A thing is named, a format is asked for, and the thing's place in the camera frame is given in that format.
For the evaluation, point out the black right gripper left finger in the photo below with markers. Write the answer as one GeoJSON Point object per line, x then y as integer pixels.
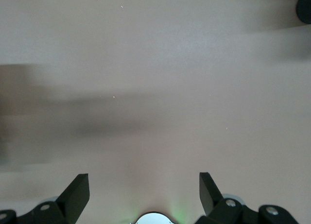
{"type": "Point", "coordinates": [73, 197]}

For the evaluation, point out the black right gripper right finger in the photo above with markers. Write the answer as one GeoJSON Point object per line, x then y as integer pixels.
{"type": "Point", "coordinates": [210, 197]}

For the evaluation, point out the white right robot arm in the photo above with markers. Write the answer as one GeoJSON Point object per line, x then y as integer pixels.
{"type": "Point", "coordinates": [154, 219]}

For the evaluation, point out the black round object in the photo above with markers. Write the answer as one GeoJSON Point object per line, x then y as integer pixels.
{"type": "Point", "coordinates": [305, 6]}

